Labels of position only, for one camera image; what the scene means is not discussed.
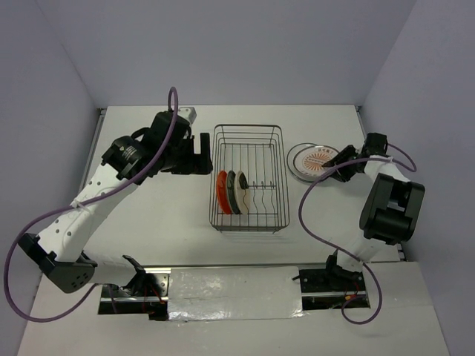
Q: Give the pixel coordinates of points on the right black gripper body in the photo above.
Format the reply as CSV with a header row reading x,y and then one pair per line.
x,y
347,171

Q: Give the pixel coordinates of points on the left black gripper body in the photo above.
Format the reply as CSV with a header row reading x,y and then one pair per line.
x,y
182,159

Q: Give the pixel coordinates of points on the white plate orange sunburst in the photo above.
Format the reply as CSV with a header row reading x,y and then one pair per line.
x,y
311,159

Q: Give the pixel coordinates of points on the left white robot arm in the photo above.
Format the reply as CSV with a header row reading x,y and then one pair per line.
x,y
58,250

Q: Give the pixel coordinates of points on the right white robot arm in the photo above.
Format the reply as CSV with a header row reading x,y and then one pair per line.
x,y
389,215

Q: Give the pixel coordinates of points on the green patterned plate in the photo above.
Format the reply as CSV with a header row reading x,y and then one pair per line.
x,y
230,191

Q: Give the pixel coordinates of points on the cream plate floral print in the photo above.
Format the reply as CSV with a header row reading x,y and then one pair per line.
x,y
242,194

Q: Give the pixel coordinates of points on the silver foil sheet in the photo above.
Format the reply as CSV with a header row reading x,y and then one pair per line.
x,y
242,293

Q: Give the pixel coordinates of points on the wire dish rack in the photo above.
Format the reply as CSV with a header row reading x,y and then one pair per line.
x,y
258,151

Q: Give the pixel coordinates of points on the black metal base rail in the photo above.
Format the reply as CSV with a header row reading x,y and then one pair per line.
x,y
320,290

